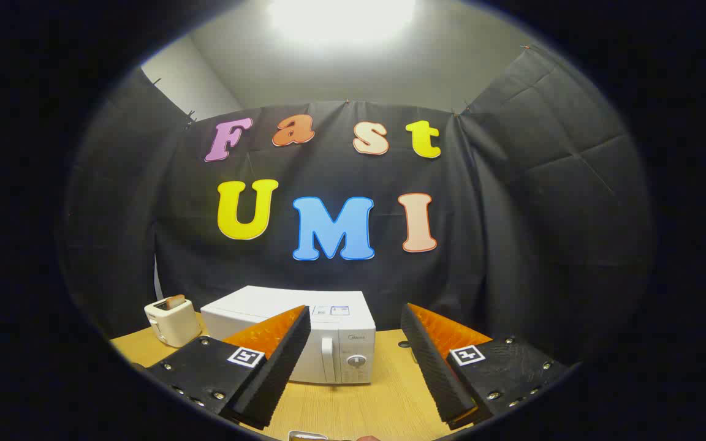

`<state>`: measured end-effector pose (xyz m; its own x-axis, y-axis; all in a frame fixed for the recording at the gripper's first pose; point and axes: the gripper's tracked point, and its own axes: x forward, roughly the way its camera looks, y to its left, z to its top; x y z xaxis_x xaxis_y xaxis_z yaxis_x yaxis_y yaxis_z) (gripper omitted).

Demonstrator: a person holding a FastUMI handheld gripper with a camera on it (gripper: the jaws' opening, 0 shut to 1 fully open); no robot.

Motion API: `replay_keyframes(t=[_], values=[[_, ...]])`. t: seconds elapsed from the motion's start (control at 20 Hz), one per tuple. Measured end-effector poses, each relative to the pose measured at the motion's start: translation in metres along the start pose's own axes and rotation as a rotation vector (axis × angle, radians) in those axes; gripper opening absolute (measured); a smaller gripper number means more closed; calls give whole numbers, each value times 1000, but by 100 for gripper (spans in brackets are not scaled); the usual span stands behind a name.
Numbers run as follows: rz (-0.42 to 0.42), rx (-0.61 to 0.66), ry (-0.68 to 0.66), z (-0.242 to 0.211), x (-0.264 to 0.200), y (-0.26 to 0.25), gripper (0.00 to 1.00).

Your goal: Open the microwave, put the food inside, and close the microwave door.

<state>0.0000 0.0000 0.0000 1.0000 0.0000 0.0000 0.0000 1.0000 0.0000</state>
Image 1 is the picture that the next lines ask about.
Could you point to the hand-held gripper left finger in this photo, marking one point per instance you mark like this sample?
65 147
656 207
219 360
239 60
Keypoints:
279 373

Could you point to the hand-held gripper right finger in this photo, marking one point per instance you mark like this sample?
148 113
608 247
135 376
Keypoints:
432 373

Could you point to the white microwave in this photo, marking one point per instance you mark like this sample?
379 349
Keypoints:
341 343

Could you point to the white rectangular tray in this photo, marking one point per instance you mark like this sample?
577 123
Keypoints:
307 436

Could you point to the white toaster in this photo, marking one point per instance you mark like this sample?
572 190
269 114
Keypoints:
175 327

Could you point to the brown toast slice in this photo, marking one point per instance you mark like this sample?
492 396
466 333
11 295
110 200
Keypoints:
175 301

